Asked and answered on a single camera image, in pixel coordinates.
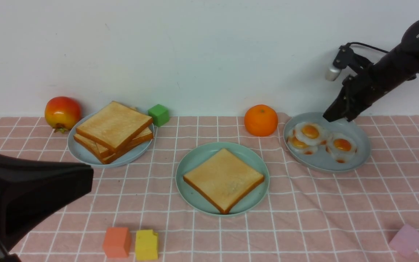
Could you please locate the yellow cube block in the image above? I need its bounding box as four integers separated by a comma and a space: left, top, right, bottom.
135, 229, 159, 261

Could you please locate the orange fruit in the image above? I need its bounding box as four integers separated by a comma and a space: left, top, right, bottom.
243, 104, 278, 136

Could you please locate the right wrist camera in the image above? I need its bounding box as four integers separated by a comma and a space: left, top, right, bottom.
325, 43, 372, 82

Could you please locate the pink cube block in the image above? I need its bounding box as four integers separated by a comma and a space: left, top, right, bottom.
389, 224, 419, 258

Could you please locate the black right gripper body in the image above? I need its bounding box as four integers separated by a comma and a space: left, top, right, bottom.
323, 65, 391, 122

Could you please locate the grey egg plate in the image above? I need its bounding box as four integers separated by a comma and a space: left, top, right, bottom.
284, 112, 371, 174

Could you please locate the grey toast plate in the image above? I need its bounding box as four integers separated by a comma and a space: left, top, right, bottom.
68, 108, 155, 168

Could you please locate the green cube block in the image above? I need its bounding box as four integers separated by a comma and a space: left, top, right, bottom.
148, 104, 170, 127

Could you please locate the fried egg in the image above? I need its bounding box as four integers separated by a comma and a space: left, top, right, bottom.
286, 135, 319, 155
293, 122, 330, 146
326, 132, 358, 163

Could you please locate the pink checked tablecloth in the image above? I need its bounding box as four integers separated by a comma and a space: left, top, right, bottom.
12, 114, 419, 262

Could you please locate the red yellow apple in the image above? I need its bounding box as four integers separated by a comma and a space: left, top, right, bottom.
44, 96, 82, 133

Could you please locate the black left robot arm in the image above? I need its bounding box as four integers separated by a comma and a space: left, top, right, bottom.
0, 154, 94, 262

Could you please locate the orange cube block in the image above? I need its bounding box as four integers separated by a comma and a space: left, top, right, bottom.
103, 227, 132, 259

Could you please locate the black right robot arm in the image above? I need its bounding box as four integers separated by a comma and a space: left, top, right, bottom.
323, 20, 419, 122

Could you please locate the green centre plate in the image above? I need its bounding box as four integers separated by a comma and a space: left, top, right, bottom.
176, 142, 270, 217

